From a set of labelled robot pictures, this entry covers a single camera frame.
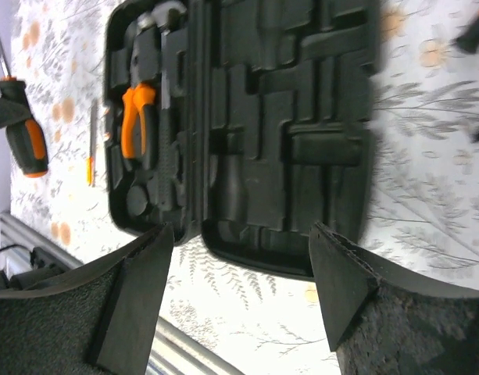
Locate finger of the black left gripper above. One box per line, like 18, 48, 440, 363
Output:
0, 97, 31, 129

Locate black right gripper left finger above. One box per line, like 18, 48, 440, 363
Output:
0, 221, 174, 375

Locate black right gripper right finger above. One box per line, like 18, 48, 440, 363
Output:
309, 222, 479, 352

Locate large black orange screwdriver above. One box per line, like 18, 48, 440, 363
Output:
0, 37, 48, 178

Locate orange black needle-nose pliers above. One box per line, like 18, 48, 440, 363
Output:
120, 27, 162, 171

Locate steel claw hammer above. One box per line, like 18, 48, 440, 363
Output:
141, 1, 187, 213

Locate dark green tool case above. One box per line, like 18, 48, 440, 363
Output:
104, 1, 381, 280

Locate floral table mat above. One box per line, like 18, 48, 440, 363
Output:
11, 1, 479, 374

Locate orange utility knife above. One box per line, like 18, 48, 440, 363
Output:
87, 98, 98, 187

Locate small black orange screwdriver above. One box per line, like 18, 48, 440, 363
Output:
455, 13, 479, 55

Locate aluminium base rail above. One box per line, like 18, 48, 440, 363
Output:
0, 210, 244, 375

